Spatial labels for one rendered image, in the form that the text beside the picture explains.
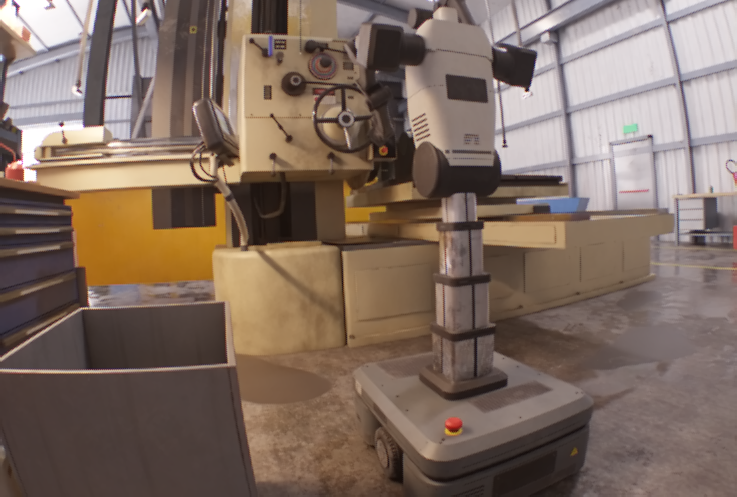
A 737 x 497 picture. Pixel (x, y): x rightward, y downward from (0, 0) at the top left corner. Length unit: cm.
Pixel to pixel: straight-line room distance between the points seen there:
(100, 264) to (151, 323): 380
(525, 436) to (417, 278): 172
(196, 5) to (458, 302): 287
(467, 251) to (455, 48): 55
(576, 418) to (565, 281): 236
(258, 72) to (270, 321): 141
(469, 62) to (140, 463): 116
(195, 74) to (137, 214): 213
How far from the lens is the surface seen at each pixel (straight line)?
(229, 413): 63
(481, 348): 117
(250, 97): 236
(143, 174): 260
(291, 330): 240
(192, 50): 319
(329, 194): 301
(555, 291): 335
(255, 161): 228
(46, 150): 283
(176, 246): 470
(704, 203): 781
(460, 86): 112
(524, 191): 282
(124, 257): 482
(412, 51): 110
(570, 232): 168
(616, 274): 398
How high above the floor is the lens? 76
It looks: level
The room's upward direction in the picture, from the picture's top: 3 degrees counter-clockwise
